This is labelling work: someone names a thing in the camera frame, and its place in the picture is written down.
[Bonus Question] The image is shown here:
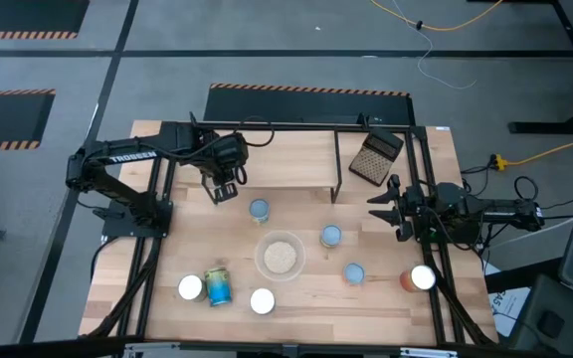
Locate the translucent white plastic bowl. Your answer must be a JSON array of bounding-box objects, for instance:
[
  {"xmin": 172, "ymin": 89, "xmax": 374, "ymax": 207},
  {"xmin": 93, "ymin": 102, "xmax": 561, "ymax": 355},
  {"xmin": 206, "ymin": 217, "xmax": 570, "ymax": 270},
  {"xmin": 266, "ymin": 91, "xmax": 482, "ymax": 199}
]
[{"xmin": 254, "ymin": 229, "xmax": 307, "ymax": 283}]

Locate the white printed paper sheet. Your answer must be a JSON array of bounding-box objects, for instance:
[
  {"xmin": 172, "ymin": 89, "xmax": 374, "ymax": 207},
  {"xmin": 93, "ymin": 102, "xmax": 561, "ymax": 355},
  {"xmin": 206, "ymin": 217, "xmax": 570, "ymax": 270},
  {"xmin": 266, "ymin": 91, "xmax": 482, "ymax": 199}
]
[{"xmin": 484, "ymin": 263, "xmax": 534, "ymax": 338}]

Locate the tall green oranges can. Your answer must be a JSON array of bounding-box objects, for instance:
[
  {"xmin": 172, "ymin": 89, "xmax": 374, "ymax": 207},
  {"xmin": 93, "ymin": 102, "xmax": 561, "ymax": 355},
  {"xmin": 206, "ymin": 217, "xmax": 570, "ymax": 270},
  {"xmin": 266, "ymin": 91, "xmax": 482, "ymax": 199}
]
[{"xmin": 177, "ymin": 273, "xmax": 208, "ymax": 303}]

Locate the thin white floor cable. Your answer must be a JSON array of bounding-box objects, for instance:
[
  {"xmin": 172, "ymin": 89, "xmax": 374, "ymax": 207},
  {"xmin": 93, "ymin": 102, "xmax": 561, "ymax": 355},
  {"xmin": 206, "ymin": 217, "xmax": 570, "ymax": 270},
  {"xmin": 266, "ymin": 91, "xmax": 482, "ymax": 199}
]
[{"xmin": 390, "ymin": 0, "xmax": 478, "ymax": 91}]

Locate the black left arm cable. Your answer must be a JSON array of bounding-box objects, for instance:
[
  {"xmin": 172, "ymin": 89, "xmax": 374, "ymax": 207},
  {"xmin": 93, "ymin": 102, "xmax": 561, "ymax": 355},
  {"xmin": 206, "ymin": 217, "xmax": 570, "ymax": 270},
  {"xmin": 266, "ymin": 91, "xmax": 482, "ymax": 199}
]
[{"xmin": 186, "ymin": 112, "xmax": 277, "ymax": 186}]

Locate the thick white cable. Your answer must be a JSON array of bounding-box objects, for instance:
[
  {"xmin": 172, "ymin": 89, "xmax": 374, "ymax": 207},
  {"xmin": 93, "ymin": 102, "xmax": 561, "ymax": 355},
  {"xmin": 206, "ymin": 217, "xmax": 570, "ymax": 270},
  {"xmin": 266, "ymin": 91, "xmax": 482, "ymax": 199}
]
[{"xmin": 487, "ymin": 212, "xmax": 573, "ymax": 252}]

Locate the yellow extension cord with plug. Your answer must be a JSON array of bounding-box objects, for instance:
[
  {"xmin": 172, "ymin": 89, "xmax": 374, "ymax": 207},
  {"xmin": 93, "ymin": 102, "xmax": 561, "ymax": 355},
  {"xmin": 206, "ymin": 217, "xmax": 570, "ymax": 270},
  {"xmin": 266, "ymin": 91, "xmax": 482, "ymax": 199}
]
[{"xmin": 488, "ymin": 128, "xmax": 573, "ymax": 173}]

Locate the multicoloured label tin can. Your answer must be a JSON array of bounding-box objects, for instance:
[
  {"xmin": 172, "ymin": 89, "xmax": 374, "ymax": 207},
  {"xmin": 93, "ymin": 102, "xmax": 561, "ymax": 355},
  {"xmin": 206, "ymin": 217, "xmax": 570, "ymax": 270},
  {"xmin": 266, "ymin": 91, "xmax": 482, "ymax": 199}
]
[{"xmin": 319, "ymin": 224, "xmax": 343, "ymax": 249}]

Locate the metal box grater black handle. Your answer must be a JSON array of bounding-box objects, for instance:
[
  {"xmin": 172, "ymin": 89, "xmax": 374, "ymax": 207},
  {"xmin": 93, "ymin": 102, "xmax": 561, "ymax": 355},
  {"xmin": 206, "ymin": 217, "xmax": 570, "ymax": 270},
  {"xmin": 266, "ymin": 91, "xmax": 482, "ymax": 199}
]
[{"xmin": 348, "ymin": 126, "xmax": 406, "ymax": 188}]

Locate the red label can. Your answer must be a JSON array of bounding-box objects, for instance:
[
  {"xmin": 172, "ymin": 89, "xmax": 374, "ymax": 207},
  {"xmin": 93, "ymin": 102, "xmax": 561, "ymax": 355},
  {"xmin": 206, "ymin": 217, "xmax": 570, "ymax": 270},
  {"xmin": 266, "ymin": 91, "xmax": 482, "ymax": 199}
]
[{"xmin": 399, "ymin": 265, "xmax": 438, "ymax": 293}]

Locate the white-green oranges label can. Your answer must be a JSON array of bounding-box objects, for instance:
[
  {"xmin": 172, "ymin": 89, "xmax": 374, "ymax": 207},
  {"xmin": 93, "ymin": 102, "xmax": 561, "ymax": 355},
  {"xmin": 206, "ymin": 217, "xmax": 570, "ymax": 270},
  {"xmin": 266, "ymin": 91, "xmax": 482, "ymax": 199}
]
[{"xmin": 248, "ymin": 197, "xmax": 272, "ymax": 225}]

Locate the wooden shelf with black legs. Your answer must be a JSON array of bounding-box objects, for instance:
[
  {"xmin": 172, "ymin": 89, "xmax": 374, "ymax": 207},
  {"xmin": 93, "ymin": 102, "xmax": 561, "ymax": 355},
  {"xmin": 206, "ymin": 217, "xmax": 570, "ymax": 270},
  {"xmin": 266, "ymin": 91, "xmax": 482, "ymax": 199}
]
[{"xmin": 200, "ymin": 127, "xmax": 343, "ymax": 205}]

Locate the black desk leg frame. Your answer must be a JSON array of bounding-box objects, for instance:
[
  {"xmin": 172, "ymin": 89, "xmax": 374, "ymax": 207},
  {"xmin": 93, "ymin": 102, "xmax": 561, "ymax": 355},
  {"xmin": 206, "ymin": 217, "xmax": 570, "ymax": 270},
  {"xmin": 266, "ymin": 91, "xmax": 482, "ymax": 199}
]
[{"xmin": 468, "ymin": 0, "xmax": 573, "ymax": 135}]

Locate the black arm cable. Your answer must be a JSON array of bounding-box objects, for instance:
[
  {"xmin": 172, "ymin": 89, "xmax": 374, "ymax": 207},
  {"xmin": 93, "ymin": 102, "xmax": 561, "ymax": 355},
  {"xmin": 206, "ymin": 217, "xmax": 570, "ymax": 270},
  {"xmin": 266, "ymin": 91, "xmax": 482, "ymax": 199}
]
[
  {"xmin": 186, "ymin": 112, "xmax": 277, "ymax": 186},
  {"xmin": 423, "ymin": 206, "xmax": 489, "ymax": 252}
]

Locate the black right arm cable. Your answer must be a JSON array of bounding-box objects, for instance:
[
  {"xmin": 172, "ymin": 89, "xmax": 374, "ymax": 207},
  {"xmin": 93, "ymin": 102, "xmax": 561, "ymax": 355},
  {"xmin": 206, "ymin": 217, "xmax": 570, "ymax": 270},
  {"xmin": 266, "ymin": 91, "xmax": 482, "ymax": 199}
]
[{"xmin": 423, "ymin": 206, "xmax": 489, "ymax": 252}]

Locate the black box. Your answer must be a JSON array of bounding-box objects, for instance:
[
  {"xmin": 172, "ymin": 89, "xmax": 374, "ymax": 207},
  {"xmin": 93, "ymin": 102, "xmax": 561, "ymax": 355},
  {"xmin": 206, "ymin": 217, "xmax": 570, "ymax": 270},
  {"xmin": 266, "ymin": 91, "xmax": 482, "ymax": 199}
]
[{"xmin": 507, "ymin": 272, "xmax": 573, "ymax": 358}]

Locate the thin yellow floor cable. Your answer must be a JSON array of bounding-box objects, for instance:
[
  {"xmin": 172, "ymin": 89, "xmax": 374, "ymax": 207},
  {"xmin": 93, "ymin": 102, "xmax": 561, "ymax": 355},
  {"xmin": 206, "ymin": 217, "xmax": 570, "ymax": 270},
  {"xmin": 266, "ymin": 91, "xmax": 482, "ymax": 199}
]
[{"xmin": 368, "ymin": 0, "xmax": 505, "ymax": 33}]

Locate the beige grains heap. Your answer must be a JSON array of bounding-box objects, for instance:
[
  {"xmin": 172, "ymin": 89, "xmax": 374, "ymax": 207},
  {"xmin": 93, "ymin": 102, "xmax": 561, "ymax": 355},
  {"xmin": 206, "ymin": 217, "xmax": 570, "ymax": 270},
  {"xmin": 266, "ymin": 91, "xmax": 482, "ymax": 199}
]
[{"xmin": 263, "ymin": 240, "xmax": 298, "ymax": 274}]

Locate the black hazard-striped floor mat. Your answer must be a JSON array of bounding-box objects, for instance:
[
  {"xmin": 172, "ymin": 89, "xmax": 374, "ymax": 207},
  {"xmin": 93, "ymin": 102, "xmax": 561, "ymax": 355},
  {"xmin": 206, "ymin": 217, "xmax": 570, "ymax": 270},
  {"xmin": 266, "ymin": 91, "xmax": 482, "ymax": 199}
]
[
  {"xmin": 0, "ymin": 0, "xmax": 92, "ymax": 41},
  {"xmin": 202, "ymin": 82, "xmax": 416, "ymax": 126},
  {"xmin": 0, "ymin": 88, "xmax": 57, "ymax": 153}
]

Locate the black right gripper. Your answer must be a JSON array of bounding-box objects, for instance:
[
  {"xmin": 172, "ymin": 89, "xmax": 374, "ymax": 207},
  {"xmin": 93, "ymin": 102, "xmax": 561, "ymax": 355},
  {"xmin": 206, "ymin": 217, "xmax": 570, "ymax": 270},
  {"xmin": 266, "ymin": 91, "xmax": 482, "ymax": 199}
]
[{"xmin": 366, "ymin": 173, "xmax": 440, "ymax": 244}]

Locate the blue and green label can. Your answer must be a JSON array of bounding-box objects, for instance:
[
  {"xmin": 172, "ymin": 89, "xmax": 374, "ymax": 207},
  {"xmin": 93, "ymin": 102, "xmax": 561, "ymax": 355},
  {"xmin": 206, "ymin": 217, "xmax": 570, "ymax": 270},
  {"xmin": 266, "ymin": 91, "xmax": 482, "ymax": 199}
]
[{"xmin": 203, "ymin": 266, "xmax": 234, "ymax": 308}]

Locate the short yellow-red label can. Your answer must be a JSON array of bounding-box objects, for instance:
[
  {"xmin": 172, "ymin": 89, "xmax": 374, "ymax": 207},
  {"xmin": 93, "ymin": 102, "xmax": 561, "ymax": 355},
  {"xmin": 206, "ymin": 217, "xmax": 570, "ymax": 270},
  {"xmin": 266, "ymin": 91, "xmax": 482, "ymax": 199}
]
[{"xmin": 342, "ymin": 262, "xmax": 367, "ymax": 287}]

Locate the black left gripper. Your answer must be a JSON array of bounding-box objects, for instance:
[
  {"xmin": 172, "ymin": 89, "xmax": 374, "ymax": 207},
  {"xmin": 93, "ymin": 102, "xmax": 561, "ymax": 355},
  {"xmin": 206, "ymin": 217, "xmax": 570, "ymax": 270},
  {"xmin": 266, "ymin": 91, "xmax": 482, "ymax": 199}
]
[{"xmin": 197, "ymin": 129, "xmax": 251, "ymax": 206}]

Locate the black aluminium table frame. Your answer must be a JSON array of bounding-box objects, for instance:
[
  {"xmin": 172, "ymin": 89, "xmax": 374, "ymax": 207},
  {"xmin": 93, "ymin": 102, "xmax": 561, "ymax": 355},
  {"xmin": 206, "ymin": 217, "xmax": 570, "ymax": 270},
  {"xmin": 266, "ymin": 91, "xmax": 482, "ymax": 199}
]
[{"xmin": 80, "ymin": 112, "xmax": 499, "ymax": 349}]

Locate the black camera rig bar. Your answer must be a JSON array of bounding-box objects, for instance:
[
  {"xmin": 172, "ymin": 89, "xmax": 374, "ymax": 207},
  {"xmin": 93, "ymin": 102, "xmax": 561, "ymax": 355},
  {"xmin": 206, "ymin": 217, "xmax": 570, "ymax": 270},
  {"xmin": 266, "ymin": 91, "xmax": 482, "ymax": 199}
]
[{"xmin": 0, "ymin": 336, "xmax": 573, "ymax": 358}]

